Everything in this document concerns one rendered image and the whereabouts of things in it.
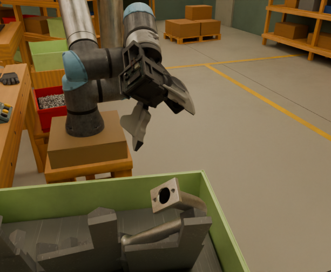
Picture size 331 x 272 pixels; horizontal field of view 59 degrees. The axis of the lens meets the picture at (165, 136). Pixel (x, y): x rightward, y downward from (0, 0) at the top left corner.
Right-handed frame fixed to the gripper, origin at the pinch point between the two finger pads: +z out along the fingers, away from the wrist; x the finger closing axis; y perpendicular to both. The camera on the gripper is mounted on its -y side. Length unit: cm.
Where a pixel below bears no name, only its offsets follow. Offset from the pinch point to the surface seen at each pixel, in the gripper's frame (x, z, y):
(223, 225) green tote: -7.4, 11.6, -26.0
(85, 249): -20.2, 15.3, 3.4
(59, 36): -210, -306, -88
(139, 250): -13.0, 16.9, -3.4
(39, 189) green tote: -45.8, -7.3, 0.6
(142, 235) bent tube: -17.6, 12.5, -9.2
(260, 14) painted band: -33, -607, -544
